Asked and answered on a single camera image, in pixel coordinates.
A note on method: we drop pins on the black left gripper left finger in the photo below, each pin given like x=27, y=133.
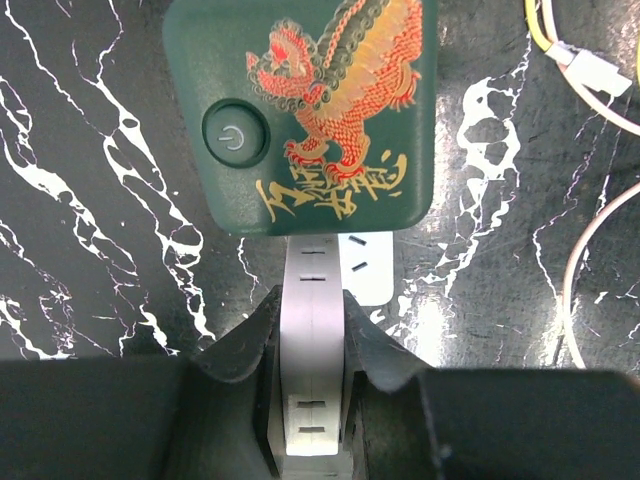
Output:
x=145, y=417

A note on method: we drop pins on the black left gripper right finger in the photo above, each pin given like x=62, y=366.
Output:
x=409, y=420

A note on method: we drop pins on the white wall charger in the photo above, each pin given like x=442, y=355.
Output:
x=312, y=341

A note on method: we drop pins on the light blue power strip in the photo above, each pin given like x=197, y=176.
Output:
x=366, y=262

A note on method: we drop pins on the green cube socket adapter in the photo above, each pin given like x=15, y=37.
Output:
x=308, y=117

